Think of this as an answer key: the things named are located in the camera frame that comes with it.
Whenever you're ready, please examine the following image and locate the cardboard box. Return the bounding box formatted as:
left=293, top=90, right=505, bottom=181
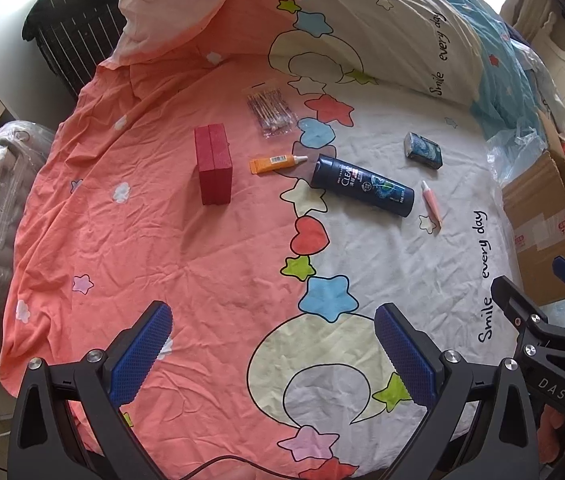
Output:
left=501, top=150, right=565, bottom=306

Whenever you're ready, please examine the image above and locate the pale cloth pile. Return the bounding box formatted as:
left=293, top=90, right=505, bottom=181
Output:
left=511, top=40, right=565, bottom=147

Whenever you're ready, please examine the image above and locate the black striped bag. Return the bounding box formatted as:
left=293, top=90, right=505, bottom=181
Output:
left=22, top=0, right=131, bottom=102

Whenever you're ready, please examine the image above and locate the plastic-wrapped suitcase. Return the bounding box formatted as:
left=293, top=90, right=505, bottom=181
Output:
left=0, top=120, right=56, bottom=322

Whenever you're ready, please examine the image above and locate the red textured box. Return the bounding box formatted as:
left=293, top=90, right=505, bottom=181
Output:
left=194, top=123, right=234, bottom=206

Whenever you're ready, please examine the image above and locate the clear cotton swab pack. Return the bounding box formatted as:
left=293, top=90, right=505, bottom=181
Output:
left=246, top=85, right=299, bottom=140

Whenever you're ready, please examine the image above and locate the small blue patterned box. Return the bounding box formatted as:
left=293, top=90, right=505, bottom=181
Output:
left=403, top=132, right=444, bottom=168

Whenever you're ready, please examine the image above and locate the pink white printed bed sheet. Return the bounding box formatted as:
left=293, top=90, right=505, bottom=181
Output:
left=0, top=35, right=531, bottom=480

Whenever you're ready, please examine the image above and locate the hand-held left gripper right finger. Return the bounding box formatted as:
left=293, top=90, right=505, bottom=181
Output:
left=375, top=302, right=539, bottom=480

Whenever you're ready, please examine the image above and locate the pink tube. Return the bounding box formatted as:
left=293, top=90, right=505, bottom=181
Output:
left=421, top=180, right=443, bottom=229

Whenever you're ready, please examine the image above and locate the clear plastic bag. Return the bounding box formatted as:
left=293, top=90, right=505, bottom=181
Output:
left=485, top=120, right=548, bottom=192

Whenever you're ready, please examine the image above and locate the dark blue shampoo bottle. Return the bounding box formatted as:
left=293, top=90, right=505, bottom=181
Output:
left=310, top=154, right=415, bottom=218

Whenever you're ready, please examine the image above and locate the pink pillow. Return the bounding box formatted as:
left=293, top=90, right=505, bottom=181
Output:
left=114, top=0, right=286, bottom=67

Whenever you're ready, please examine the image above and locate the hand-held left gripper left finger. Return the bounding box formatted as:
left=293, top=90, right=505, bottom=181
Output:
left=7, top=301, right=174, bottom=480

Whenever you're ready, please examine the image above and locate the black cable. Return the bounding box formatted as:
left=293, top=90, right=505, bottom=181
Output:
left=176, top=454, right=284, bottom=480

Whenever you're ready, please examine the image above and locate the orange tube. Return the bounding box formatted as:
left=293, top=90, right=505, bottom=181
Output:
left=249, top=155, right=309, bottom=176

